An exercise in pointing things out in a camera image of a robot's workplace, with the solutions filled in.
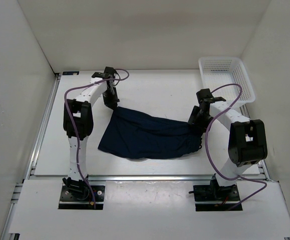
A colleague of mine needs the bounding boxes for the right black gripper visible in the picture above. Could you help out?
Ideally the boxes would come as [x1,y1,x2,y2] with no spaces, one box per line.
[187,105,214,134]

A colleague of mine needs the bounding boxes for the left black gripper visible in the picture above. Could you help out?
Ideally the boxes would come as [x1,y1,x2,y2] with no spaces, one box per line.
[102,86,120,110]

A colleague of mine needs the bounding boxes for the navy blue shorts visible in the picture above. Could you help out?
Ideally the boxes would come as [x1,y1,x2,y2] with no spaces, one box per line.
[98,107,203,160]

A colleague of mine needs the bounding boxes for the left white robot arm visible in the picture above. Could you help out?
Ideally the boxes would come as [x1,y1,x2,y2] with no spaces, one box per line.
[63,67,121,200]

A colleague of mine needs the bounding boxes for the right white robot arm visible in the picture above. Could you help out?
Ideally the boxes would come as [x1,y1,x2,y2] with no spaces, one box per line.
[188,97,267,200]

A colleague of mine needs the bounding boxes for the white plastic basket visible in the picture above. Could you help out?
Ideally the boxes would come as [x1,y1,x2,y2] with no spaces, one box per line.
[198,56,255,108]

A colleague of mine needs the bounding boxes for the blue label sticker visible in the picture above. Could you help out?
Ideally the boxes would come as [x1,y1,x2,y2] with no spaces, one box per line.
[62,71,80,76]

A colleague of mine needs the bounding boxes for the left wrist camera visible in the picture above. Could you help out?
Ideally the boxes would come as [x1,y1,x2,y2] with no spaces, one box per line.
[103,66,117,79]

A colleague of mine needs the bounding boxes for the aluminium right rail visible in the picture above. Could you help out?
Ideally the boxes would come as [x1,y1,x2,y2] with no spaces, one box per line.
[239,104,271,182]

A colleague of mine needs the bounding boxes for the aluminium rail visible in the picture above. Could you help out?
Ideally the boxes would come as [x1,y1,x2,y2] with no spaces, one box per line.
[29,173,266,182]
[0,73,62,240]
[239,104,271,182]

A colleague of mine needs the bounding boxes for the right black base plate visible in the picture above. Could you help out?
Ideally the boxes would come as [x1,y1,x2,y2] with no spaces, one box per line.
[188,185,243,212]

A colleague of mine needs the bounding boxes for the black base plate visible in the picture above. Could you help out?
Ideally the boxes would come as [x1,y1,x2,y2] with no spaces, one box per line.
[58,185,105,210]
[188,185,243,212]

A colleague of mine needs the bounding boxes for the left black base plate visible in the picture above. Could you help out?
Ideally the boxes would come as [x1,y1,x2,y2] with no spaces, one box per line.
[58,185,105,210]

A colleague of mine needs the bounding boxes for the aluminium front rail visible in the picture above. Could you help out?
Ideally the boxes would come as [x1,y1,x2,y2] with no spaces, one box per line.
[29,173,266,182]

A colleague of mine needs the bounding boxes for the aluminium left rail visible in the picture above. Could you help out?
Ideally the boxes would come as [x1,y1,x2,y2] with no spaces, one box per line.
[0,73,62,240]

